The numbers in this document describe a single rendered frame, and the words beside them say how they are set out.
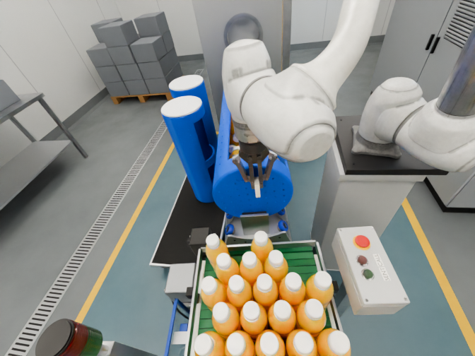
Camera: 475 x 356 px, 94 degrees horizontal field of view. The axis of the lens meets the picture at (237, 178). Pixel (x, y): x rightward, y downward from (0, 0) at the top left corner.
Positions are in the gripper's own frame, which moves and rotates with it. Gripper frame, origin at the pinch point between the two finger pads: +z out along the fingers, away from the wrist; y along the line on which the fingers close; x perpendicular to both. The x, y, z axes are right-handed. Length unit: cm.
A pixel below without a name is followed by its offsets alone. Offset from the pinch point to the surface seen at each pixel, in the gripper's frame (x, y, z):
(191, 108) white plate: 84, -39, 12
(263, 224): -3.5, 0.9, 16.4
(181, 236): 44, -66, 101
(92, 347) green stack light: -41, -35, -3
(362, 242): -18.6, 26.9, 4.9
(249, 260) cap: -21.5, -3.6, 5.5
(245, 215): -3.1, -5.0, 10.9
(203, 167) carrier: 77, -41, 58
